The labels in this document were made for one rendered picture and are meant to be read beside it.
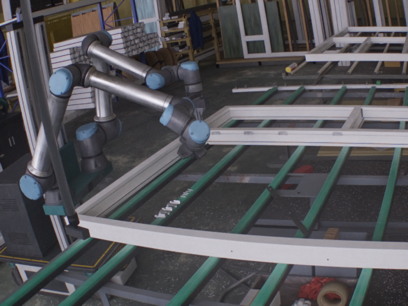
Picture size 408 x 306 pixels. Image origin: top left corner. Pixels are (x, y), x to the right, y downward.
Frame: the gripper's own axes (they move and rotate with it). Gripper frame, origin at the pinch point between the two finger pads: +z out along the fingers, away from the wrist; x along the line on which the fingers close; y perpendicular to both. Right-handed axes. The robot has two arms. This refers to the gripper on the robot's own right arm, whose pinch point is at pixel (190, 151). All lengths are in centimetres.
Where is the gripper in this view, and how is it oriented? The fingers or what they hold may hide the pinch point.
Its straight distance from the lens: 242.2
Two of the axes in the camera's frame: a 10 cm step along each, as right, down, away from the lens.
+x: -7.0, -7.1, 0.8
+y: 7.0, -6.6, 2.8
